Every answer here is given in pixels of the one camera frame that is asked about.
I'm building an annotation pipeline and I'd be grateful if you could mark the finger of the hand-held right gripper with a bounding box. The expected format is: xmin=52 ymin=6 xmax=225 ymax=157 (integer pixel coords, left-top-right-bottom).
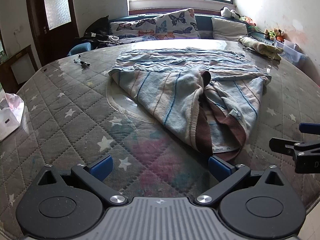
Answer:
xmin=269 ymin=137 xmax=320 ymax=155
xmin=299 ymin=122 xmax=320 ymax=134

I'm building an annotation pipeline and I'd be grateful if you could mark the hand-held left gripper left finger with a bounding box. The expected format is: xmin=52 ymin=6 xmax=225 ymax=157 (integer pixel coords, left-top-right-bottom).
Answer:
xmin=37 ymin=155 xmax=128 ymax=205

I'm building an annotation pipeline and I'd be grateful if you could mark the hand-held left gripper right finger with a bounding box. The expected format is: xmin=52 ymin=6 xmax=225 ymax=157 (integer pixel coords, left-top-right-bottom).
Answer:
xmin=195 ymin=156 xmax=285 ymax=207

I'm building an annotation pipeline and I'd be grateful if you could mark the blue striped shirt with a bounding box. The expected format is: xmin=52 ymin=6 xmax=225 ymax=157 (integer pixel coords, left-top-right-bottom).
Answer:
xmin=108 ymin=47 xmax=272 ymax=161

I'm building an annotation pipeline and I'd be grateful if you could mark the clear plastic storage box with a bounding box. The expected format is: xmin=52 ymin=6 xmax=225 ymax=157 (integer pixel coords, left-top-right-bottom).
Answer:
xmin=275 ymin=39 xmax=308 ymax=68

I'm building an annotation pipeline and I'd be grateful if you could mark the pale yellow cloth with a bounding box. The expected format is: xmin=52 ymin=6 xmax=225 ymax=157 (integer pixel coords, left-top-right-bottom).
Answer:
xmin=237 ymin=35 xmax=284 ymax=60

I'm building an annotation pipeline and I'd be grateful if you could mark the yellow green plush toy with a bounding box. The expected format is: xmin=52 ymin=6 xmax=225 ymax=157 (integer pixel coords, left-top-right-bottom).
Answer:
xmin=264 ymin=27 xmax=285 ymax=43

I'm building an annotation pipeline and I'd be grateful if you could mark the small dark tool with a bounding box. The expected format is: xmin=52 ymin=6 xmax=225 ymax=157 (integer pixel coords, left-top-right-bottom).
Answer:
xmin=74 ymin=59 xmax=91 ymax=69

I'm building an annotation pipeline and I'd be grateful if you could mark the pink folded cloth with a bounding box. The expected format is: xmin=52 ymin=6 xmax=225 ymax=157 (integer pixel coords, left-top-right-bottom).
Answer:
xmin=0 ymin=92 xmax=25 ymax=141

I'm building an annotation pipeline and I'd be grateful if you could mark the colourful plush toy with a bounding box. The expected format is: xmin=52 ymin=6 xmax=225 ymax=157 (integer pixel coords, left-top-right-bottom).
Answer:
xmin=240 ymin=16 xmax=258 ymax=32

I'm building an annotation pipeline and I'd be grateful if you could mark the blue sofa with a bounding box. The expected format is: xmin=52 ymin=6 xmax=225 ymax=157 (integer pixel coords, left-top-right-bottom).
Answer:
xmin=67 ymin=14 xmax=283 ymax=57

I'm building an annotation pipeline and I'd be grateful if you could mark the white pillow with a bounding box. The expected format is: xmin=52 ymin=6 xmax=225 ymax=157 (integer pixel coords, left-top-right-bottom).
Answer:
xmin=211 ymin=17 xmax=248 ymax=42

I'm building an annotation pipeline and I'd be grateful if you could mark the black white garment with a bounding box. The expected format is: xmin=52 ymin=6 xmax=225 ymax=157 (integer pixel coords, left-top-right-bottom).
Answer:
xmin=92 ymin=34 xmax=120 ymax=48

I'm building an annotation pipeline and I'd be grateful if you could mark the dark wooden cabinet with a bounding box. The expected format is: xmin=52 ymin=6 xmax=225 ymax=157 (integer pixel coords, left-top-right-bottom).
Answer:
xmin=0 ymin=40 xmax=39 ymax=94

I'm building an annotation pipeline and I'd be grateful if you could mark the black bag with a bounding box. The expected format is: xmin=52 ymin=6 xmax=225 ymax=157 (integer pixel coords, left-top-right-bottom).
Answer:
xmin=75 ymin=15 xmax=110 ymax=43

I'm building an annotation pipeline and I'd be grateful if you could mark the butterfly print pillow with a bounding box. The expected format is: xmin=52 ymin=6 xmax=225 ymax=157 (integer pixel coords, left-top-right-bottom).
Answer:
xmin=109 ymin=19 xmax=158 ymax=46
xmin=155 ymin=8 xmax=201 ymax=40

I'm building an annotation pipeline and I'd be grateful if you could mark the panda plush toy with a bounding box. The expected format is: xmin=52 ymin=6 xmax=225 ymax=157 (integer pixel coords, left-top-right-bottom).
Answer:
xmin=220 ymin=6 xmax=242 ymax=20

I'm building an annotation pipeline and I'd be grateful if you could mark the dark wooden glass door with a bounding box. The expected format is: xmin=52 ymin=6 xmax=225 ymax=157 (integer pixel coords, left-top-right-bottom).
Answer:
xmin=25 ymin=0 xmax=80 ymax=65

